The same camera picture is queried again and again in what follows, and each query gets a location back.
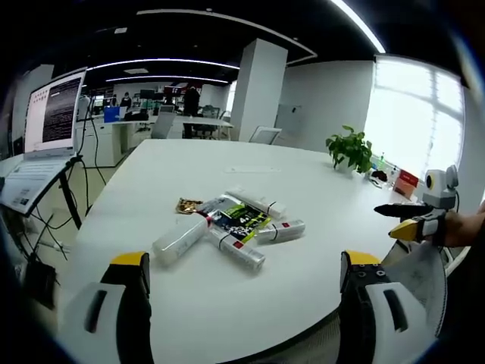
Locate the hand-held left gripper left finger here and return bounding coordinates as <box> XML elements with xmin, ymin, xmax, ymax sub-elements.
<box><xmin>61</xmin><ymin>250</ymin><xmax>154</xmax><ymax>364</ymax></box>

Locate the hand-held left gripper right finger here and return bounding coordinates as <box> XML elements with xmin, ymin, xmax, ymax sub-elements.
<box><xmin>339</xmin><ymin>249</ymin><xmax>437</xmax><ymax>364</ymax></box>

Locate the white skincare bottle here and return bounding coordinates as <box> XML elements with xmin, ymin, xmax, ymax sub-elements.
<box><xmin>151</xmin><ymin>217</ymin><xmax>211</xmax><ymax>267</ymax></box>

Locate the gold skincare sachet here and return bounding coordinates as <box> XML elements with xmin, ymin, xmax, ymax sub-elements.
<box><xmin>174</xmin><ymin>196</ymin><xmax>204</xmax><ymax>215</ymax></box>

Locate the white skincare tube black band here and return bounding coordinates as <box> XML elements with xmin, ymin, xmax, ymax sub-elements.
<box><xmin>225</xmin><ymin>187</ymin><xmax>287</xmax><ymax>219</ymax></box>

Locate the black green skincare sachet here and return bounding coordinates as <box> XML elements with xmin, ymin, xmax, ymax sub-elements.
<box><xmin>196</xmin><ymin>194</ymin><xmax>272</xmax><ymax>244</ymax></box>

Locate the red box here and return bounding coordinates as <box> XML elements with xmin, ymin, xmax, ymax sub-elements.
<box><xmin>392</xmin><ymin>168</ymin><xmax>420</xmax><ymax>199</ymax></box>

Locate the grey mesh office chair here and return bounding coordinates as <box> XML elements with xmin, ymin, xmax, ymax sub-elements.
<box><xmin>378</xmin><ymin>237</ymin><xmax>449</xmax><ymax>339</ymax></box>

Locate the black box on floor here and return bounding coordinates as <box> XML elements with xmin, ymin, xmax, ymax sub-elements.
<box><xmin>23</xmin><ymin>260</ymin><xmax>58</xmax><ymax>310</ymax></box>

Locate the potted green plant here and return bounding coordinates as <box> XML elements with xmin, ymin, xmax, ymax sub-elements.
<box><xmin>325</xmin><ymin>124</ymin><xmax>374</xmax><ymax>176</ymax></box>

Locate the black laptop stand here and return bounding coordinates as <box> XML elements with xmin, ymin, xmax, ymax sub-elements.
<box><xmin>22</xmin><ymin>153</ymin><xmax>86</xmax><ymax>262</ymax></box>

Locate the white office chair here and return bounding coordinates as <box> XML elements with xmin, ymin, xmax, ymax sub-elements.
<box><xmin>248</xmin><ymin>125</ymin><xmax>283</xmax><ymax>146</ymax></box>

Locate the open laptop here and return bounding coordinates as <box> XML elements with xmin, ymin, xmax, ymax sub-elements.
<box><xmin>0</xmin><ymin>67</ymin><xmax>89</xmax><ymax>218</ymax></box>

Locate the white background desk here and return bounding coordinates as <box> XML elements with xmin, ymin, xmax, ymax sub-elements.
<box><xmin>151</xmin><ymin>113</ymin><xmax>235</xmax><ymax>140</ymax></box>

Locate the table cable cover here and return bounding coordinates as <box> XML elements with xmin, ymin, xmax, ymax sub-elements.
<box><xmin>223</xmin><ymin>165</ymin><xmax>282</xmax><ymax>174</ymax></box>

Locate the black cable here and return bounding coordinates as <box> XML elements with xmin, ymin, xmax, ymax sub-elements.
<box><xmin>80</xmin><ymin>113</ymin><xmax>108</xmax><ymax>213</ymax></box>

